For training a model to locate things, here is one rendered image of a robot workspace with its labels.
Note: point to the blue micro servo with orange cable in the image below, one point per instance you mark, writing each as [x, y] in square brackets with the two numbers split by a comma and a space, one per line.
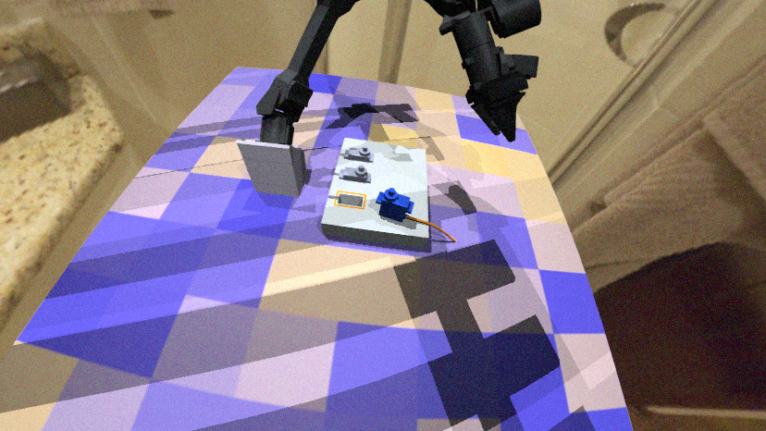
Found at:
[394, 206]

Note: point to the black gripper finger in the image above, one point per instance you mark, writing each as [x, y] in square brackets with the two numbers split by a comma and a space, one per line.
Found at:
[504, 115]
[483, 114]

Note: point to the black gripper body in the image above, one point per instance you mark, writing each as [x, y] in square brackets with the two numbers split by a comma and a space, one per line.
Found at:
[483, 71]

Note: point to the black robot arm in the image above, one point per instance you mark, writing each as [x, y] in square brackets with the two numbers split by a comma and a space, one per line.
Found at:
[290, 92]

